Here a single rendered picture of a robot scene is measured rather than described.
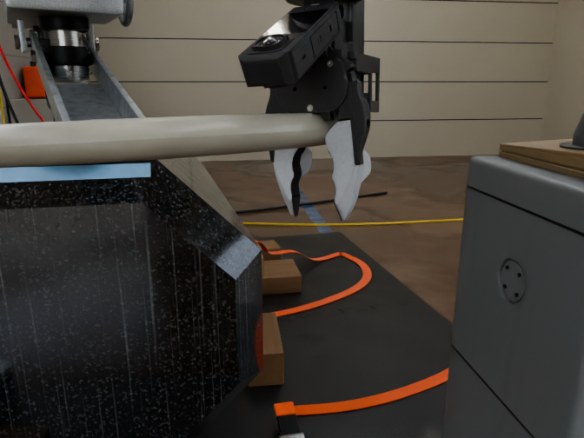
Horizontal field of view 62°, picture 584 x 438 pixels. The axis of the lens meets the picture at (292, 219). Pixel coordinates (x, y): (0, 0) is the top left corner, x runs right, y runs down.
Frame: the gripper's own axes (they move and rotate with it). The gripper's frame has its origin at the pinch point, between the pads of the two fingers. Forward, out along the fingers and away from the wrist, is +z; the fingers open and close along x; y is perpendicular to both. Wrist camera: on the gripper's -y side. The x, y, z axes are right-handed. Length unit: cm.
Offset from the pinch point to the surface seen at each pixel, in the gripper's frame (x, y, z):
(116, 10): 65, 35, -31
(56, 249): 73, 21, 18
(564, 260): -20.5, 40.1, 13.0
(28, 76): 383, 215, -47
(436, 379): 15, 116, 79
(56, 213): 72, 21, 10
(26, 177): 80, 20, 3
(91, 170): 71, 30, 2
